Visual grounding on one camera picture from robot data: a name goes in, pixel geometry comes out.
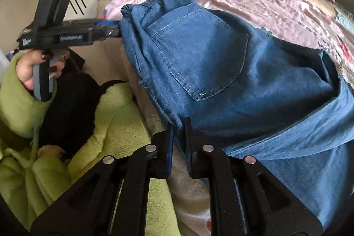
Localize green fleece sleeve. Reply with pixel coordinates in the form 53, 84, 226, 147
0, 51, 181, 236

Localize left hand red nails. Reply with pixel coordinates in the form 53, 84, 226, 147
16, 49, 70, 91

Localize pink strawberry bear duvet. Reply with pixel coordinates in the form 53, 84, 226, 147
97, 0, 354, 236

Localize blue denim pants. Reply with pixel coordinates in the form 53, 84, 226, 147
119, 0, 353, 228

